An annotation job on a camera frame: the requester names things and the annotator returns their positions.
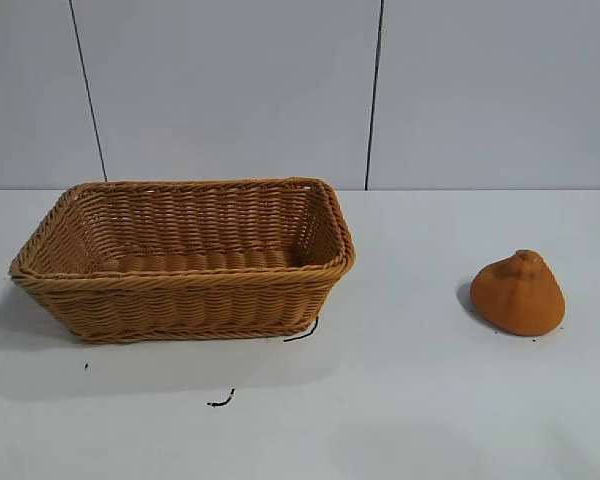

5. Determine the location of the orange fruit with knob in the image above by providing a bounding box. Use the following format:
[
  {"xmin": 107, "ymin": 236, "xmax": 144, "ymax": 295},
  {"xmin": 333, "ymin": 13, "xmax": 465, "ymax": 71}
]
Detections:
[{"xmin": 469, "ymin": 248, "xmax": 566, "ymax": 337}]

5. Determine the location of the brown woven wicker basket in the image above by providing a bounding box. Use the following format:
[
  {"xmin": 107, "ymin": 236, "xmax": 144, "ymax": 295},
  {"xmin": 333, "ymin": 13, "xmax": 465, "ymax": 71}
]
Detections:
[{"xmin": 8, "ymin": 176, "xmax": 357, "ymax": 345}]

